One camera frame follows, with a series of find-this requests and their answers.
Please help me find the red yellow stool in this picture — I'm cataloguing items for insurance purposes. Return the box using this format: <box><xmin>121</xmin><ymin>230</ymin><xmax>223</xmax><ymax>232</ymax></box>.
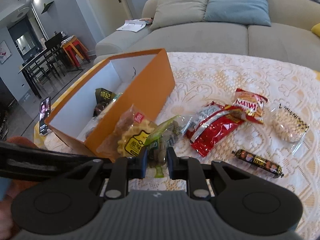
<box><xmin>61</xmin><ymin>35</ymin><xmax>90</xmax><ymax>68</ymax></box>

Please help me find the black dining table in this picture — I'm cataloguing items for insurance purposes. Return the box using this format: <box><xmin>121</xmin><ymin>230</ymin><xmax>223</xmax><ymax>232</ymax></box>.
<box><xmin>18</xmin><ymin>46</ymin><xmax>65</xmax><ymax>99</ymax></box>

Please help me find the orange cardboard box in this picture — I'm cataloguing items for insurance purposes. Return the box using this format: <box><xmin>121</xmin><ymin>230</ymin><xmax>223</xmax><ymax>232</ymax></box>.
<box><xmin>44</xmin><ymin>48</ymin><xmax>175</xmax><ymax>157</ymax></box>

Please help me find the waffle cookies clear bag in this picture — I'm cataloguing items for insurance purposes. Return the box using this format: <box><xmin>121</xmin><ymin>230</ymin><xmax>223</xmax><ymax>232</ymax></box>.
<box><xmin>97</xmin><ymin>105</ymin><xmax>157</xmax><ymax>161</ymax></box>

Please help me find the dark sausage stick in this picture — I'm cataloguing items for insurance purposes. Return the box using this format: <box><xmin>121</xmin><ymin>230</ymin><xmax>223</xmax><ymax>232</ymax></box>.
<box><xmin>232</xmin><ymin>149</ymin><xmax>284</xmax><ymax>178</ymax></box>

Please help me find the clear bag of peanuts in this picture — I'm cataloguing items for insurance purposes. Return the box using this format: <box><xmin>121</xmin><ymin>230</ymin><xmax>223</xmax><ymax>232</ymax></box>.
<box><xmin>271</xmin><ymin>103</ymin><xmax>310</xmax><ymax>155</ymax></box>

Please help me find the green snack bag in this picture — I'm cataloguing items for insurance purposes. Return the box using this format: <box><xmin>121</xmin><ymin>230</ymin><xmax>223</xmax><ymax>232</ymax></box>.
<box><xmin>144</xmin><ymin>115</ymin><xmax>190</xmax><ymax>178</ymax></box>

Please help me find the small red orange chips bag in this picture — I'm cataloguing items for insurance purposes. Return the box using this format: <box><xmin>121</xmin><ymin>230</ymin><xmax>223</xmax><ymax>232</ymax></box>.
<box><xmin>232</xmin><ymin>88</ymin><xmax>268</xmax><ymax>124</ymax></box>

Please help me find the red foil snack bag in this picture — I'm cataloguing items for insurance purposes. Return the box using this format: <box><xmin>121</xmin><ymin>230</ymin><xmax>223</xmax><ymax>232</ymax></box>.
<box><xmin>186</xmin><ymin>102</ymin><xmax>245</xmax><ymax>157</ymax></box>

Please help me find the dark green snack packet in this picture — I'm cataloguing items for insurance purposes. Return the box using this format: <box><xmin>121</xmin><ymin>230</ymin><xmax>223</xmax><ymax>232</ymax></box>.
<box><xmin>93</xmin><ymin>88</ymin><xmax>116</xmax><ymax>117</ymax></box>

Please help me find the white lace tablecloth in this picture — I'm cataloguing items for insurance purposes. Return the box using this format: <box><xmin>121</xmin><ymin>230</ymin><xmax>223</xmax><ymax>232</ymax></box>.
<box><xmin>43</xmin><ymin>51</ymin><xmax>320</xmax><ymax>240</ymax></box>

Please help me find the cream door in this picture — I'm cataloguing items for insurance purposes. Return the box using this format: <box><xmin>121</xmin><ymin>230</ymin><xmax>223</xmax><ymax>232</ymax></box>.
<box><xmin>88</xmin><ymin>0</ymin><xmax>132</xmax><ymax>37</ymax></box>

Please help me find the yellow cushion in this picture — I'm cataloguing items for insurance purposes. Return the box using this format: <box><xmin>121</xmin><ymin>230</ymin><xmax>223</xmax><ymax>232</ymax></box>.
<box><xmin>311</xmin><ymin>23</ymin><xmax>320</xmax><ymax>37</ymax></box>

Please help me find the beige cushion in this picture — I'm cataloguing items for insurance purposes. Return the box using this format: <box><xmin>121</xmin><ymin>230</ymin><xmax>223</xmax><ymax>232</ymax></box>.
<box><xmin>151</xmin><ymin>0</ymin><xmax>208</xmax><ymax>30</ymax></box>

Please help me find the long bread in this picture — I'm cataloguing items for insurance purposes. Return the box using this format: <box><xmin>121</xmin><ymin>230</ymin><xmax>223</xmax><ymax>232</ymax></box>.
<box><xmin>77</xmin><ymin>93</ymin><xmax>122</xmax><ymax>142</ymax></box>

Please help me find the black dining chair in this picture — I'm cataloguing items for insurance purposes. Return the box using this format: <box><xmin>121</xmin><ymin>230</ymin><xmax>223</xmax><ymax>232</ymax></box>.
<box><xmin>44</xmin><ymin>33</ymin><xmax>72</xmax><ymax>77</ymax></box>

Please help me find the grey fabric sofa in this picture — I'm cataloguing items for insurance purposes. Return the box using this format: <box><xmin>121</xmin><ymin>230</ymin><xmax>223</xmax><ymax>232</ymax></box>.
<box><xmin>95</xmin><ymin>0</ymin><xmax>319</xmax><ymax>70</ymax></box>

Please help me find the blue cushion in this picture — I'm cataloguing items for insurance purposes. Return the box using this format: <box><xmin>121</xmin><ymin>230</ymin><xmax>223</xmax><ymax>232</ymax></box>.
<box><xmin>204</xmin><ymin>0</ymin><xmax>271</xmax><ymax>27</ymax></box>

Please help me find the white booklet on sofa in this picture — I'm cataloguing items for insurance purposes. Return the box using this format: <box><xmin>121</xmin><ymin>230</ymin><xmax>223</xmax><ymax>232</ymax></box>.
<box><xmin>116</xmin><ymin>18</ymin><xmax>153</xmax><ymax>33</ymax></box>

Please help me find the smartphone on table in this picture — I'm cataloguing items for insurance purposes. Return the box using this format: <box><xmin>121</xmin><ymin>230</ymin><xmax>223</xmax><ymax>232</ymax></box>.
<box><xmin>39</xmin><ymin>97</ymin><xmax>51</xmax><ymax>135</ymax></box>

